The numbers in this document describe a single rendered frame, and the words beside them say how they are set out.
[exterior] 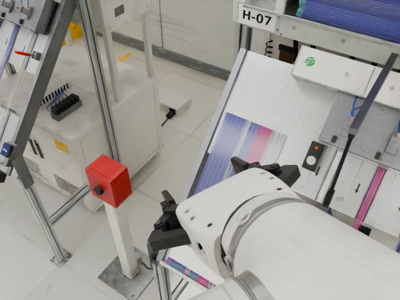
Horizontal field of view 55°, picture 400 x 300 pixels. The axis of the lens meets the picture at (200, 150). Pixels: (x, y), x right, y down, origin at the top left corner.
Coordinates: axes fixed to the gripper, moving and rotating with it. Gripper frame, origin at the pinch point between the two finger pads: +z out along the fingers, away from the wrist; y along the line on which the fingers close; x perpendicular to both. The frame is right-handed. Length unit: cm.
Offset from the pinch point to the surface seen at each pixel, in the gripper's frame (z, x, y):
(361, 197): 38, -38, 45
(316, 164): 43, -26, 38
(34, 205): 134, -28, -48
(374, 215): 35, -43, 45
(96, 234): 168, -67, -35
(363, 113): 21.0, -9.7, 38.9
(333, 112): 43, -15, 47
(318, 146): 44, -22, 41
